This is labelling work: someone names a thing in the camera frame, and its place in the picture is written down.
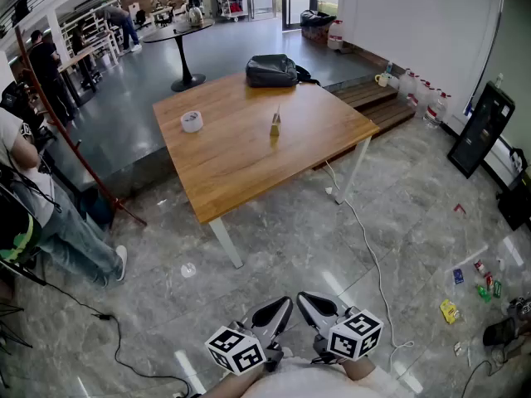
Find white shelving unit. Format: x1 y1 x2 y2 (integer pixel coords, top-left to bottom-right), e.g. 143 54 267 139
61 0 121 68

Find person's white knit sweater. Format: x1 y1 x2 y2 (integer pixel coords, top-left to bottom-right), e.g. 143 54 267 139
244 357 416 398

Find black glass-door cabinet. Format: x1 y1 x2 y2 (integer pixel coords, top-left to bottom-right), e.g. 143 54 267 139
446 80 516 180

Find dark grey backpack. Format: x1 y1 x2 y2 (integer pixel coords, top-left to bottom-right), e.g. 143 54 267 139
245 53 321 89

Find round black pedestal table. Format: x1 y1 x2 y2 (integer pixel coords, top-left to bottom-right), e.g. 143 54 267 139
143 17 215 93

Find dark wooden steps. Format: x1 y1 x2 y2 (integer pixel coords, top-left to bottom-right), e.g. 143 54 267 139
331 79 417 137

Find black green equipment pack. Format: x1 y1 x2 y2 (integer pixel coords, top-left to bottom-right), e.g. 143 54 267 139
0 188 42 265

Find clear packing tape roll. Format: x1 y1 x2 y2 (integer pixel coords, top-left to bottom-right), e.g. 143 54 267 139
180 110 204 133

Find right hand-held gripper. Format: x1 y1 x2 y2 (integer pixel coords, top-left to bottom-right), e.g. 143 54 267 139
296 291 383 364

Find person's right forearm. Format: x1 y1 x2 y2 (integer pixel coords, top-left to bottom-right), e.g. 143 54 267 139
342 357 416 398

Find yellow packet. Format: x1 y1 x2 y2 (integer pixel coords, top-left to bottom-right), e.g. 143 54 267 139
439 298 461 326

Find patterned cardboard box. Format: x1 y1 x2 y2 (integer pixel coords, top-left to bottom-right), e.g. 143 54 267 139
300 25 331 45

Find black bag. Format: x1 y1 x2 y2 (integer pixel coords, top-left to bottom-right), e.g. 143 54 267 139
299 9 338 27

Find person's left forearm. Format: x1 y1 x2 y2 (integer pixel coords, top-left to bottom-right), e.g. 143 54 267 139
207 365 266 398

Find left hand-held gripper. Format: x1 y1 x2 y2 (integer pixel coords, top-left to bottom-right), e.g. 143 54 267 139
205 296 294 376

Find wooden high desk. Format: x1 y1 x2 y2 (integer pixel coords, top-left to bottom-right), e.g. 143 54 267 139
57 46 99 107

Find black mesh pen cup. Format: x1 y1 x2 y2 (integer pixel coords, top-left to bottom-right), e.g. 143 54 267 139
482 317 518 347

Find black floor cable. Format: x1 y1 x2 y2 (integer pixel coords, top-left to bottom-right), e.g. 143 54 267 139
41 282 192 398

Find black box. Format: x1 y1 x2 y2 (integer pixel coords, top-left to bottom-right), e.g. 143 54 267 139
496 176 531 231

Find black tripod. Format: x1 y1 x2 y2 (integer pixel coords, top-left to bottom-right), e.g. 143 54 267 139
0 259 47 376

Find wooden table with white legs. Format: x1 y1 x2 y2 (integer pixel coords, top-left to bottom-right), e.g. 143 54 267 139
152 71 381 269

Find large clear water jug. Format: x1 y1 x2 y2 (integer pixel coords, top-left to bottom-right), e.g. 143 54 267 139
414 79 433 118
397 69 417 99
423 91 450 130
327 19 345 51

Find white floor cable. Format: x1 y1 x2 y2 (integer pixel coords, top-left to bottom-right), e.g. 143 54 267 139
325 159 416 376

